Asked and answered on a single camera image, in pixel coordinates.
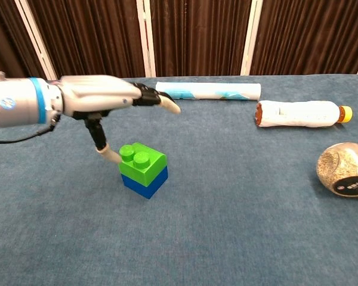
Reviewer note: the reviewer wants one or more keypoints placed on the blue toy brick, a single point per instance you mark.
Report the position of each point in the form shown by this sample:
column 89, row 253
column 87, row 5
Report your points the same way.
column 149, row 187

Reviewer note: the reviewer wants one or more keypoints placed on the white bottle with yellow cap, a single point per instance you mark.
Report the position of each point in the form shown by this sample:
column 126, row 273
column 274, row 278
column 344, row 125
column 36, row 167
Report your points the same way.
column 301, row 114

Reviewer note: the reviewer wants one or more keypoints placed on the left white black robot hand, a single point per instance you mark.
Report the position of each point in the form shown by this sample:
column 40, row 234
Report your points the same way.
column 95, row 92

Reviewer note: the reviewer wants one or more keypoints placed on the blue felt table mat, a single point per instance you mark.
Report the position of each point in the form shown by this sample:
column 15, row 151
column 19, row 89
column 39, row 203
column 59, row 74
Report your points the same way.
column 197, row 232

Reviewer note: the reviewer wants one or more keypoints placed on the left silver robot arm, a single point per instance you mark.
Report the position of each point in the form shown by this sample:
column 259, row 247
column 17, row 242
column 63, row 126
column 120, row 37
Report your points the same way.
column 18, row 101

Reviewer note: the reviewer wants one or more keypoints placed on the brown pleated partition panel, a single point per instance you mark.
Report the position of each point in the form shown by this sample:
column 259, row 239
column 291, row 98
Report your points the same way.
column 197, row 29
column 3, row 29
column 86, row 29
column 310, row 29

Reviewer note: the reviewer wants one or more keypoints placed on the round glass grain jar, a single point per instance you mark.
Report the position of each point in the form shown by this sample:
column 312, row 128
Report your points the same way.
column 343, row 167

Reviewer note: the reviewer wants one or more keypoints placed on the rolled white blue paper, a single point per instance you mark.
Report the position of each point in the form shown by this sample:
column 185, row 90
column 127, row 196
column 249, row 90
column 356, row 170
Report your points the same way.
column 209, row 90

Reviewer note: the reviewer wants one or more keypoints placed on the green toy brick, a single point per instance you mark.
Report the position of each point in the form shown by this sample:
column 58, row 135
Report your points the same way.
column 143, row 168

